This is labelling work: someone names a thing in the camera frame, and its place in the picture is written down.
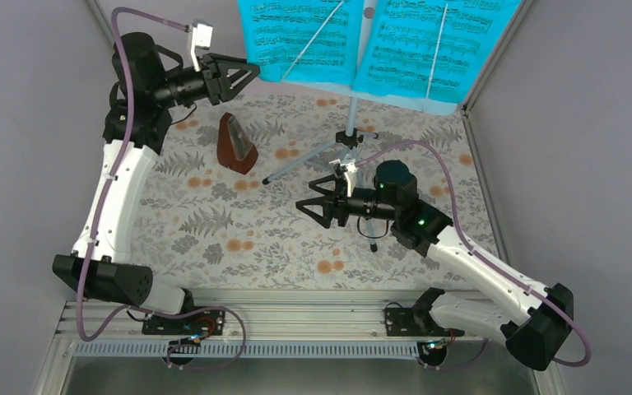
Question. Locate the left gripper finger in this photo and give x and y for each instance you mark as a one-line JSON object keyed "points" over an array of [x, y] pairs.
{"points": [[234, 77], [225, 60]]}

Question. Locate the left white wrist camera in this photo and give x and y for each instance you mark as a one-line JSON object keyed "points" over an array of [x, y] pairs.
{"points": [[199, 37]]}

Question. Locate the floral patterned table mat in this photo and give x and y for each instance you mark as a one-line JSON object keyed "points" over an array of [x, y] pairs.
{"points": [[218, 208]]}

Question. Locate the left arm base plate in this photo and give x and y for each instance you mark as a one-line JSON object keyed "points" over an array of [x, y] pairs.
{"points": [[210, 323]]}

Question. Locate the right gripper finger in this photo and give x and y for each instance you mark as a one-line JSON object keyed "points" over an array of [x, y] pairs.
{"points": [[324, 218], [330, 185]]}

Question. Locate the blue sheet music page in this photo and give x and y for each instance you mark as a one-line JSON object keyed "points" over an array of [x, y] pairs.
{"points": [[431, 50], [301, 40]]}

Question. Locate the brown wooden metronome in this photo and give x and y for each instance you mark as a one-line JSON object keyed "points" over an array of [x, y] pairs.
{"points": [[225, 154]]}

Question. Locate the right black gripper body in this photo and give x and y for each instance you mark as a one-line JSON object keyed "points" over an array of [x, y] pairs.
{"points": [[338, 197]]}

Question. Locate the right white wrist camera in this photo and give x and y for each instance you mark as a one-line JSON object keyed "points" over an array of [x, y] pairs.
{"points": [[349, 171]]}

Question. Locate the light blue music stand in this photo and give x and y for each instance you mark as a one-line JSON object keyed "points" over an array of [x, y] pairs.
{"points": [[420, 55]]}

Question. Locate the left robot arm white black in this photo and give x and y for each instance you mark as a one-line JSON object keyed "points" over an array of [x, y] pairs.
{"points": [[151, 81]]}

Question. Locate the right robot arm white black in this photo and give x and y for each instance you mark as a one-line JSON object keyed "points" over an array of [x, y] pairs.
{"points": [[528, 317]]}

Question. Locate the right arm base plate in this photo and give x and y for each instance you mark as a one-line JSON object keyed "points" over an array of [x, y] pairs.
{"points": [[400, 322]]}

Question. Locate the aluminium rail frame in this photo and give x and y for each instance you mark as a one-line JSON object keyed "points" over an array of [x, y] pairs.
{"points": [[284, 342]]}

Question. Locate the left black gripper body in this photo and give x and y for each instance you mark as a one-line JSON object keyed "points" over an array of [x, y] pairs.
{"points": [[212, 87]]}

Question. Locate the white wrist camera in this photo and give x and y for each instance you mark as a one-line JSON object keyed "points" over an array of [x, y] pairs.
{"points": [[349, 171], [199, 37]]}

